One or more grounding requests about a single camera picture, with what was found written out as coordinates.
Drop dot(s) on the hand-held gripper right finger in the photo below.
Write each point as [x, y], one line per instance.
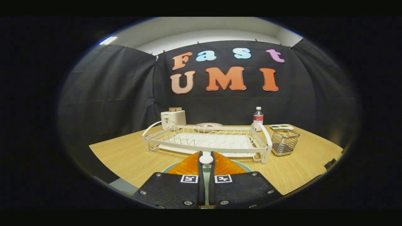
[212, 185]

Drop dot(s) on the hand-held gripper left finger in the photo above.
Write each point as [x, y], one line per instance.
[201, 185]

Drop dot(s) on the pale green plate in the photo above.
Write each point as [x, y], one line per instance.
[242, 164]

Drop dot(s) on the white plate with meat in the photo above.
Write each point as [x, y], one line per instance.
[208, 125]

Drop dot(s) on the white toaster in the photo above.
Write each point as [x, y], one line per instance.
[174, 118]

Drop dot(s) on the brown bread slice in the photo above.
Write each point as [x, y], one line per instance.
[175, 109]

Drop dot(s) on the clear plastic water bottle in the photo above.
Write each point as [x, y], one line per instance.
[258, 117]

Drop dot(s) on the black backdrop cloth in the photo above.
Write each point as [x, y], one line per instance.
[110, 94]

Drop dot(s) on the ceiling light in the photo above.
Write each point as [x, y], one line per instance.
[108, 40]

